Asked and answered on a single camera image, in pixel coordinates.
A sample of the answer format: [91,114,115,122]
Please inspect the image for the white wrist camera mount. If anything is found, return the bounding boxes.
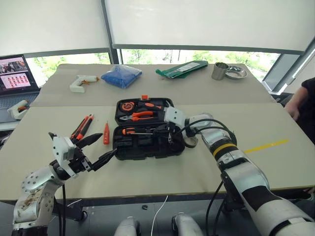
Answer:
[163,106,187,129]
[52,136,82,177]

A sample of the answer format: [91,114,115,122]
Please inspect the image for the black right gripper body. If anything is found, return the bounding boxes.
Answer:
[153,122,177,144]

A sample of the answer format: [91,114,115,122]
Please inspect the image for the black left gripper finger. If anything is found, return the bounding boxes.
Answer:
[89,148,118,172]
[73,132,104,148]

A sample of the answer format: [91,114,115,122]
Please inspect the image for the steel cup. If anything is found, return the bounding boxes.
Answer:
[211,61,230,81]

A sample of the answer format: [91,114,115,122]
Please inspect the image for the orange black tape measure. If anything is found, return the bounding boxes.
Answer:
[119,101,136,114]

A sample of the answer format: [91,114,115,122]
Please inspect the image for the white glue gun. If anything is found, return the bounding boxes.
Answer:
[7,99,31,120]
[69,74,100,94]

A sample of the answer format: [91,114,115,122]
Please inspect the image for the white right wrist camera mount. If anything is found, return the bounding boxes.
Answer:
[163,106,187,129]

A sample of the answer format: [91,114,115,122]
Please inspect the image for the grey window pillar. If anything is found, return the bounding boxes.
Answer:
[100,0,123,65]

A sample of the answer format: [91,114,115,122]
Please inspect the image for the steel round dish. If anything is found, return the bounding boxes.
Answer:
[225,65,248,80]

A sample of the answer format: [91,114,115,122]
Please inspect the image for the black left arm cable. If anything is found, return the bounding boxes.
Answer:
[58,183,68,236]

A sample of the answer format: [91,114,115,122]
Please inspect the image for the orange handled pliers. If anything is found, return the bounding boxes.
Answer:
[120,111,155,122]

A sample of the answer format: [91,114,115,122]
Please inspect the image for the long orange black screwdriver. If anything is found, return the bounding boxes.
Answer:
[121,127,155,136]

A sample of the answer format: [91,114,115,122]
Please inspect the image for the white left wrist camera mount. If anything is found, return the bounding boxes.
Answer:
[52,136,82,177]

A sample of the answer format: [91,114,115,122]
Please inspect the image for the short orange black screwdriver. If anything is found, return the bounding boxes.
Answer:
[137,101,163,110]

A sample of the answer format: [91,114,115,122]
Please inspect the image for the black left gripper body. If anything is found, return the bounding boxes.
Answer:
[68,147,93,174]

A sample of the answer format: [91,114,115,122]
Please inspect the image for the thin white cable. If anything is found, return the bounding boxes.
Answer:
[150,195,169,236]

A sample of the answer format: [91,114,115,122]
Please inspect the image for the open laptop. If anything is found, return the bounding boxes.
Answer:
[0,54,41,123]

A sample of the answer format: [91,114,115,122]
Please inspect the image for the black plastic tool case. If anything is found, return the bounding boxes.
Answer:
[112,94,186,161]

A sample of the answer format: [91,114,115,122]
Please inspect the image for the grey slanted window frame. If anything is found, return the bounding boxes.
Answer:
[261,36,315,94]

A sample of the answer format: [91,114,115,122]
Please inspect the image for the blue bead bag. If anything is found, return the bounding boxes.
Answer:
[100,64,144,89]

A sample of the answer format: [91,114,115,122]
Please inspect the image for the wide white roller blind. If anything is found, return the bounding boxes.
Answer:
[104,0,315,53]

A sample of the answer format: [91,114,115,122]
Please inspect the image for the grey rounded shape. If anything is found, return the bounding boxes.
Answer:
[171,212,204,236]
[114,216,141,236]

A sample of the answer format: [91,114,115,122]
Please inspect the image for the green flat package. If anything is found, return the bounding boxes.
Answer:
[155,60,209,80]

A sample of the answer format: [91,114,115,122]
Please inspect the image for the orange tester pen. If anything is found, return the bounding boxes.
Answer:
[102,120,112,146]

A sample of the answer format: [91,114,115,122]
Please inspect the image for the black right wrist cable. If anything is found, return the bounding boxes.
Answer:
[169,118,238,148]

